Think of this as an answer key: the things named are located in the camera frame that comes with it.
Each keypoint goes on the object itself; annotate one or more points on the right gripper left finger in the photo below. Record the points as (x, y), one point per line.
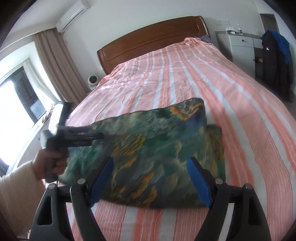
(51, 220)

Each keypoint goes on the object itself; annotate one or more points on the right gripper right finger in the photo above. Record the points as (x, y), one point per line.
(248, 220)

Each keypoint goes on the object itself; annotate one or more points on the green landscape print silk jacket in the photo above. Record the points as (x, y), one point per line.
(150, 150)

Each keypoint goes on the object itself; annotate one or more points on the cream knit sleeve forearm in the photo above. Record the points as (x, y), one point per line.
(21, 193)

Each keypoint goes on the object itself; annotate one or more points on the left hand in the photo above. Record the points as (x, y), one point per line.
(48, 161)

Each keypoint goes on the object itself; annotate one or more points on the white window bench cabinet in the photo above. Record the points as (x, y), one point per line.
(33, 145)

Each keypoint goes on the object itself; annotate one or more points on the window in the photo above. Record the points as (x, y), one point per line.
(20, 111)

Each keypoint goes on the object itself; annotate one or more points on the white sheer curtain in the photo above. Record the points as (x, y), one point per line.
(42, 90)

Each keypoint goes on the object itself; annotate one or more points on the beige curtain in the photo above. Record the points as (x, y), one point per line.
(59, 66)

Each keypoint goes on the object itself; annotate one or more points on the pink striped bed sheet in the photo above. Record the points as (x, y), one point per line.
(258, 135)

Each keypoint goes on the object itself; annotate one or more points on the brown wooden headboard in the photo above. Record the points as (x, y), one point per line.
(150, 38)

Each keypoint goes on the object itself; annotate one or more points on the white air conditioner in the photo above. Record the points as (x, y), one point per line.
(71, 15)

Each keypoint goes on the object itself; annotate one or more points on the black jacket hanging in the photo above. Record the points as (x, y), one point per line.
(276, 74)

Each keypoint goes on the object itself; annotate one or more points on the white drawer dresser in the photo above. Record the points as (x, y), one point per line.
(243, 50)

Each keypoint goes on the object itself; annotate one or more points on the blue garment hanging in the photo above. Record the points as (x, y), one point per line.
(283, 44)

